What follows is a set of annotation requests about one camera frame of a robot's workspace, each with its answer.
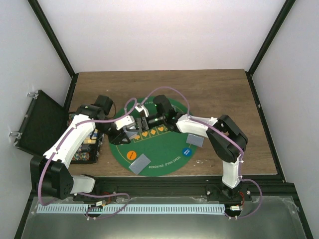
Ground light blue slotted strip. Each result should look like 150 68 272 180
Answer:
36 204 225 215

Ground black poker chip case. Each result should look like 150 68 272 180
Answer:
71 129 104 164

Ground dealt cards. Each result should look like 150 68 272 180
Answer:
186 133 204 147
129 154 151 175

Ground black mounting rail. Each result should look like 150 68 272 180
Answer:
32 174 295 202

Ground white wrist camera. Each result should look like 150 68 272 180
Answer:
115 116 136 130
135 103 150 118

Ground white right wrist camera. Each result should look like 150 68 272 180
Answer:
135 103 150 118

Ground round green poker mat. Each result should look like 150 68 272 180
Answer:
107 96 199 178

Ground purple cable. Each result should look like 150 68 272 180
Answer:
39 97 138 221
139 86 263 221

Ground orange big blind button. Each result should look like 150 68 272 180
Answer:
126 150 137 161

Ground blue patterned card deck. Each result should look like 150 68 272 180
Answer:
125 126 138 139

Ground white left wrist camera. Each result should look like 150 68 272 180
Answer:
115 116 136 130

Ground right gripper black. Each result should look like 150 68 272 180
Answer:
127 113 166 133

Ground blue small blind button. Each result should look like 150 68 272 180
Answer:
182 147 193 157

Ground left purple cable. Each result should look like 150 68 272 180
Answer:
39 97 138 221

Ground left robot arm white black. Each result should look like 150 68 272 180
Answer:
30 95 135 205

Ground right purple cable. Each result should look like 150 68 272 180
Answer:
139 86 263 221

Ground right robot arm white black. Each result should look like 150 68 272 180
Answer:
135 95 248 201

